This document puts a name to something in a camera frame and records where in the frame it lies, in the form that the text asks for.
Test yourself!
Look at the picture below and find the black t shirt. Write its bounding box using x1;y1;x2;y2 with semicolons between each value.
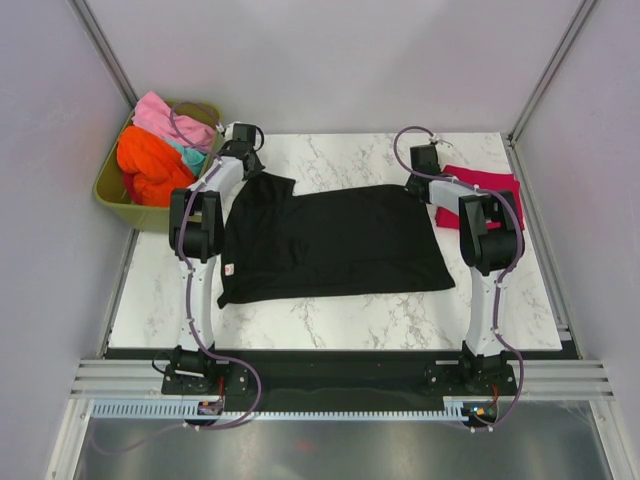
217;173;455;307

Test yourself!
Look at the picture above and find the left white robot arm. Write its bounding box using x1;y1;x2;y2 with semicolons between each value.
169;122;264;393

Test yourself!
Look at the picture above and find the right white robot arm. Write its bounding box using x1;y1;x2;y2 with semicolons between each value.
406;142;524;394

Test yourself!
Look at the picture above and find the teal t shirt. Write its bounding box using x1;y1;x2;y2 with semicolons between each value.
165;138;207;178

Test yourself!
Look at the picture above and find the folded red t shirt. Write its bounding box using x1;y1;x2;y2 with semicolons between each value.
433;163;526;234

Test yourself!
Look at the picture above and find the orange t shirt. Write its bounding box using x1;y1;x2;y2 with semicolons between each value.
116;125;196;208

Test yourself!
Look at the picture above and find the pink t shirt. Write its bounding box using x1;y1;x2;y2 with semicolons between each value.
132;91;217;151

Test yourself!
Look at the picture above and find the olive green plastic bin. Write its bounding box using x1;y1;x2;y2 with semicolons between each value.
93;98;222;234

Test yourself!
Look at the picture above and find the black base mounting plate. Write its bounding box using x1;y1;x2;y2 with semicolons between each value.
161;350;518;411

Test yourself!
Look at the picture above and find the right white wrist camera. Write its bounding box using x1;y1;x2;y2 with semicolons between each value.
429;134;453;148

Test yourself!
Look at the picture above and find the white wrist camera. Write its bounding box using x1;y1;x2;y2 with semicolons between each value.
215;122;234;140
429;134;453;148

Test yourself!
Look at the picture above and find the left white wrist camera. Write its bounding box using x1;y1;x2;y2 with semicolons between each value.
215;122;234;140

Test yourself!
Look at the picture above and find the left aluminium frame post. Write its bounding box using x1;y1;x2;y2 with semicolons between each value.
69;0;138;109

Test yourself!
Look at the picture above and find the aluminium frame post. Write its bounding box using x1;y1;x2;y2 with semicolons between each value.
504;0;600;149
69;0;138;109

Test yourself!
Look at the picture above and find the right aluminium frame post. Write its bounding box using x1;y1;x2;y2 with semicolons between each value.
504;0;600;149

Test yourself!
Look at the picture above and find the white slotted cable duct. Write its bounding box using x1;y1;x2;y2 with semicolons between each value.
90;397;500;422

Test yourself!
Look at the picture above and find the aluminium cross rail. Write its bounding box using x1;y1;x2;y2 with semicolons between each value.
72;360;614;401

